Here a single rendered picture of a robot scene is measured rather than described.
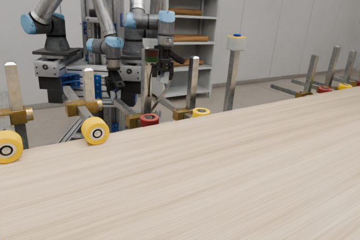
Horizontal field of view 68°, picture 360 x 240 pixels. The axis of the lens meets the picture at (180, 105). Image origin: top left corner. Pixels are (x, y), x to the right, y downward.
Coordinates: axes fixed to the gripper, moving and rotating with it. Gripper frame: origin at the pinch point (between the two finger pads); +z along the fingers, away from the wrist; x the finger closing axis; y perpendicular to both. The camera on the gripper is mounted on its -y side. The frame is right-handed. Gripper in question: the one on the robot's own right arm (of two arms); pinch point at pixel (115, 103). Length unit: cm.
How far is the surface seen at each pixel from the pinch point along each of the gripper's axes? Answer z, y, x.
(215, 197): -8, -94, 7
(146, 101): -11.2, -32.2, -3.4
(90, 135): -11, -55, 27
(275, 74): 70, 230, -433
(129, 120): -3.6, -32.9, 4.9
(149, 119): -8.2, -44.8, 1.3
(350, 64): -19, -31, -177
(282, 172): -8, -95, -18
